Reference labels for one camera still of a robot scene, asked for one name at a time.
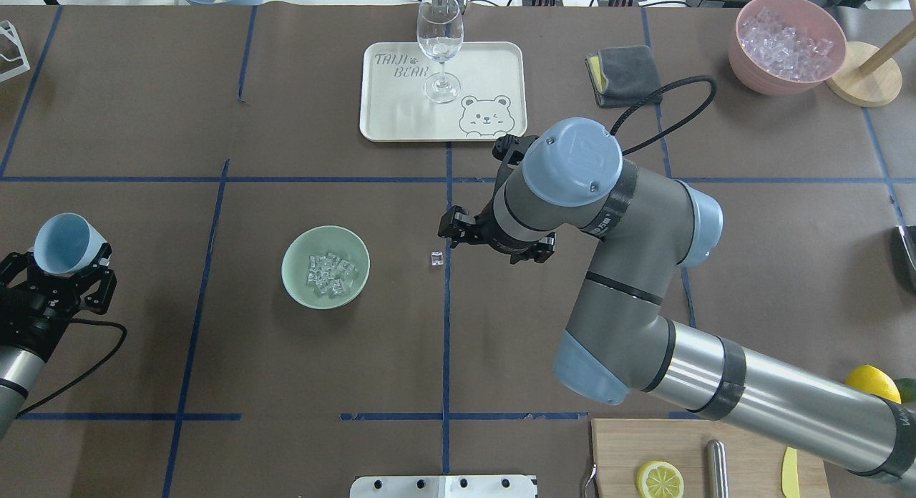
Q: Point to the metal knife handle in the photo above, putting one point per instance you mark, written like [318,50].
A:
[717,469]

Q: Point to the white wire dish rack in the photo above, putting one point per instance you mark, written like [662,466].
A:
[14,60]

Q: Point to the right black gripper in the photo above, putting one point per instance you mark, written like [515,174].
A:
[481,228]

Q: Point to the light blue plastic cup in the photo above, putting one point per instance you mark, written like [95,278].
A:
[67,243]

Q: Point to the wooden cup stand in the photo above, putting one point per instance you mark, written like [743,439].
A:
[868,73]

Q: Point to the clear wine glass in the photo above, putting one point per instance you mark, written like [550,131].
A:
[440,33]

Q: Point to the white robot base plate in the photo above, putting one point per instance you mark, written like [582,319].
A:
[481,485]

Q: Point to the yellow plastic knife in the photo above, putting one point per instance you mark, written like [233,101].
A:
[790,473]

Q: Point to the wooden cutting board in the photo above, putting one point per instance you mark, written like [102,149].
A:
[622,446]

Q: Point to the green lime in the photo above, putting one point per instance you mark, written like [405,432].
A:
[906,388]

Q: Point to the pink bowl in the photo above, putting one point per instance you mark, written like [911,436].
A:
[820,24]

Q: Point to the yellow lemon upper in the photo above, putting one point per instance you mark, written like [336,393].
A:
[871,380]

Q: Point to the half lemon slice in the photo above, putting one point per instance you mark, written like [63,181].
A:
[659,479]

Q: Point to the ice cubes in green bowl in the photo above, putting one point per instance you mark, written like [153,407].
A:
[330,274]

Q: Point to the cream bear tray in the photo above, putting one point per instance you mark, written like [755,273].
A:
[394,107]

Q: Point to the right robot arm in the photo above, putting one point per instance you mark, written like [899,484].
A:
[616,340]

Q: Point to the green bowl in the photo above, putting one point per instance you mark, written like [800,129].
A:
[320,240]

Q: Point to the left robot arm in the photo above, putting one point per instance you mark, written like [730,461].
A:
[19,372]

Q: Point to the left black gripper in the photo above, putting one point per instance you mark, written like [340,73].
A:
[30,317]

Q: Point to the clear ice cubes in pink bowl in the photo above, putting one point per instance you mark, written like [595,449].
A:
[785,50]

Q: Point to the grey folded cloth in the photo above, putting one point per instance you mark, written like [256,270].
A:
[623,75]

